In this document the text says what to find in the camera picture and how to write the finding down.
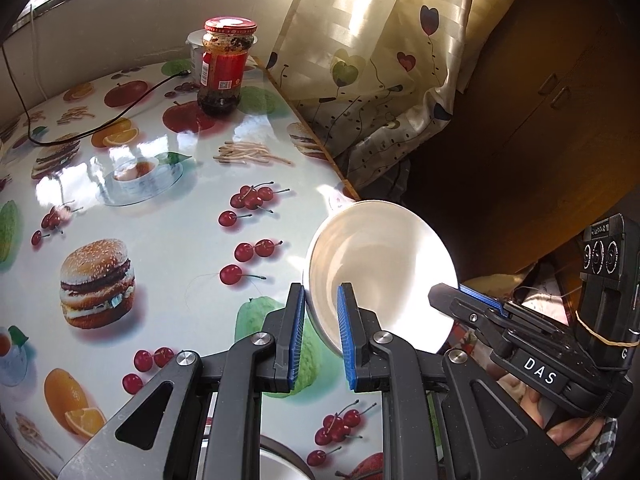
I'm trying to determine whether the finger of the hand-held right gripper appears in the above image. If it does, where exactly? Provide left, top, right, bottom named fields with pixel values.
left=427, top=282, right=569, bottom=357
left=458, top=284, right=511, bottom=318

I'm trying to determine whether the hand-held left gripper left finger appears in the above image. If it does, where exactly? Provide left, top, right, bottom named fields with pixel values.
left=59, top=282, right=306, bottom=480

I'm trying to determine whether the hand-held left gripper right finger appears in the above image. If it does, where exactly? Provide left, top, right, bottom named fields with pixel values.
left=336, top=282, right=556, bottom=480

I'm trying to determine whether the person's right forearm plaid sleeve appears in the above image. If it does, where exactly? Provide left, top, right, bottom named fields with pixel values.
left=577, top=416, right=623, bottom=480

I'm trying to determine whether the person's right hand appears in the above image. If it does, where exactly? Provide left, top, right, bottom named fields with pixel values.
left=519, top=386, right=610, bottom=462

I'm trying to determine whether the white bowl dark rim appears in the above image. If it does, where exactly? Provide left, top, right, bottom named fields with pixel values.
left=259, top=434, right=317, bottom=480

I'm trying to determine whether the fruit print tablecloth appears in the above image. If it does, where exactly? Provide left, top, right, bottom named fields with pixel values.
left=0, top=56, right=396, bottom=480

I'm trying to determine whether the brown wooden wardrobe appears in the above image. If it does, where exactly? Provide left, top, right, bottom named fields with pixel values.
left=400, top=0, right=640, bottom=281

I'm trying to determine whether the heart print curtain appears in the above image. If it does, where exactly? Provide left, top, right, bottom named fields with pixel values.
left=264, top=0, right=478, bottom=203

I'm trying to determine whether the red lid sauce jar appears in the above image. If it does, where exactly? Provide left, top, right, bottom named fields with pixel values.
left=196, top=16, right=259, bottom=117

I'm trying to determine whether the white plastic cup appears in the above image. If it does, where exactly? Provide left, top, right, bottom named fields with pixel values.
left=185, top=29, right=259, bottom=62

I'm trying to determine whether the black power cable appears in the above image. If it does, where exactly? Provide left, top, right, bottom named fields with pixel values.
left=0, top=40, right=195, bottom=147

